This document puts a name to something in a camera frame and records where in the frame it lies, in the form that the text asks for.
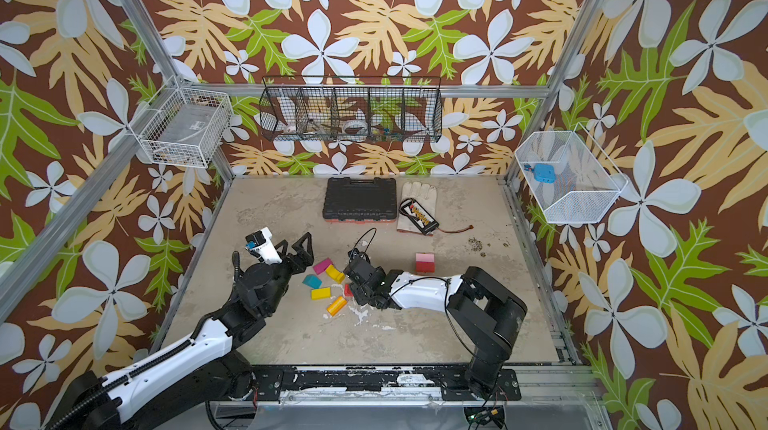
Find white wire basket left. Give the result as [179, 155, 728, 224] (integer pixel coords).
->
[132, 82, 233, 168]

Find teal wood block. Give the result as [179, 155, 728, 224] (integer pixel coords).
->
[303, 274, 323, 289]

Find white tape roll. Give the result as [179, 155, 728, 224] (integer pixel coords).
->
[341, 119, 368, 135]

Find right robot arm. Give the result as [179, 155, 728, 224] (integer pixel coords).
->
[344, 248, 528, 398]

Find black plastic tool case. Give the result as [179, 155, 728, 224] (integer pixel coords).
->
[322, 177, 398, 222]

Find red rectangular wood block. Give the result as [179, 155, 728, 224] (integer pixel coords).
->
[415, 260, 436, 274]

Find aluminium frame post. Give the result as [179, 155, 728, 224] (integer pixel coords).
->
[503, 0, 631, 185]
[120, 0, 234, 182]

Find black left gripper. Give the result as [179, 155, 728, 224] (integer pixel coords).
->
[263, 232, 313, 317]

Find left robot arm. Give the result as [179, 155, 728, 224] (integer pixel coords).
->
[46, 230, 314, 429]

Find aluminium frame post right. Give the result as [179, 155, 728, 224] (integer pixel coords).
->
[503, 0, 631, 185]

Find white wire basket right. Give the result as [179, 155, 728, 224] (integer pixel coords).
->
[515, 124, 629, 226]

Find white wire basket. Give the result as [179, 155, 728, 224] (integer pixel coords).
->
[132, 82, 233, 168]
[515, 124, 629, 226]

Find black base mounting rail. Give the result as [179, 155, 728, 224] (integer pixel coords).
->
[251, 363, 522, 401]

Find yellow rectangular wood block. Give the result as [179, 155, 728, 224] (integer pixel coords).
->
[310, 287, 333, 300]

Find pink wood block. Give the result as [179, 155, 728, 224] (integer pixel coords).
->
[415, 253, 435, 263]

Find orange cylinder wood block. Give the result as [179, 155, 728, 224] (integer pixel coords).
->
[326, 296, 348, 317]

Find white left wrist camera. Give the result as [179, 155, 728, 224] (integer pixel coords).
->
[245, 227, 282, 264]

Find white work glove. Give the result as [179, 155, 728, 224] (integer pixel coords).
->
[396, 180, 438, 233]

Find black wire basket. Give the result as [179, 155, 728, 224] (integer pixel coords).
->
[256, 76, 444, 142]

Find yellow arch wood block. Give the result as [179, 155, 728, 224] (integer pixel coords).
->
[325, 264, 346, 284]

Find blue plastic object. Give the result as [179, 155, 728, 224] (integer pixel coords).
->
[524, 163, 557, 184]

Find aluminium frame post left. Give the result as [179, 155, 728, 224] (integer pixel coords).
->
[120, 0, 234, 182]

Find magenta wood block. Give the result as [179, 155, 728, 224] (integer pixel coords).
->
[313, 258, 333, 275]

